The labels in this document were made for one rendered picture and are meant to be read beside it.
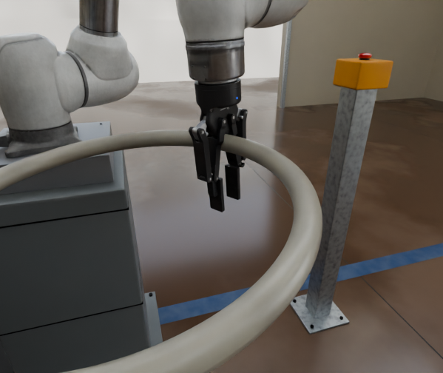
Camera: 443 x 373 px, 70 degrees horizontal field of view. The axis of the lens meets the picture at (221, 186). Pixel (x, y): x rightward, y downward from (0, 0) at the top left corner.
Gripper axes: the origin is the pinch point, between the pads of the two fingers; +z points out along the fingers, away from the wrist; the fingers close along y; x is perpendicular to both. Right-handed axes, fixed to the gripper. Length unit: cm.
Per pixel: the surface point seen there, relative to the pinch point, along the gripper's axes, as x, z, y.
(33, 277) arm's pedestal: -46, 28, 26
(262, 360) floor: -6, 91, -23
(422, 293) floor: 37, 98, -102
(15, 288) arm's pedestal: -49, 30, 30
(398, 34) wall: -101, 24, -619
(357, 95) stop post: 4, -4, -62
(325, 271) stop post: 3, 66, -57
